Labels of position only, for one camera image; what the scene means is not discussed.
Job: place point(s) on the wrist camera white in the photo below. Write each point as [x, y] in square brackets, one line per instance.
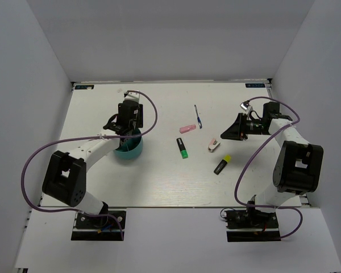
[246, 107]
[132, 95]

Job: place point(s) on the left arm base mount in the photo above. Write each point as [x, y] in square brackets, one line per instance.
[102, 229]

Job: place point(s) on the teal round divided organizer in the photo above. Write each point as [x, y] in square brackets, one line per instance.
[130, 150]

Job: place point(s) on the right corner label sticker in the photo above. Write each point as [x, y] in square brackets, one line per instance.
[255, 85]

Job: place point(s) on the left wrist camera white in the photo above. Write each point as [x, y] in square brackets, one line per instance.
[132, 95]

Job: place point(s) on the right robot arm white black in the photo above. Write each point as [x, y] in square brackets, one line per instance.
[298, 166]

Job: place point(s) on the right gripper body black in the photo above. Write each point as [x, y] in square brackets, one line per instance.
[245, 127]

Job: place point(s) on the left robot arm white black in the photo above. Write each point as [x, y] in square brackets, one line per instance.
[65, 178]

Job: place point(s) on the pink white mini stapler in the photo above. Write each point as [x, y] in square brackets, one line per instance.
[213, 145]

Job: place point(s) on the corner label sticker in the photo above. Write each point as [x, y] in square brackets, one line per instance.
[255, 85]
[84, 87]

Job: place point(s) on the left corner label sticker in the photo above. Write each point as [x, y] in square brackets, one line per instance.
[84, 87]

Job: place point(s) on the blue pen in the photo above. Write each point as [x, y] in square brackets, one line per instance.
[198, 117]

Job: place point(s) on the pink eraser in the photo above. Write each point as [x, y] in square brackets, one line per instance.
[187, 129]

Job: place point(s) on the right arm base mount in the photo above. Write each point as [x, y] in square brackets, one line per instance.
[250, 225]

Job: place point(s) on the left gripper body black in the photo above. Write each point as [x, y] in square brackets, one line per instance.
[138, 123]

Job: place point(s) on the green cap black highlighter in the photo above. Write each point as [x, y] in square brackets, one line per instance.
[182, 148]

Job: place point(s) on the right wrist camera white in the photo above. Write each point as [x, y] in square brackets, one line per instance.
[246, 107]

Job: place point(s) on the yellow cap black highlighter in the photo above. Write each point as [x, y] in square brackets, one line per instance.
[222, 164]

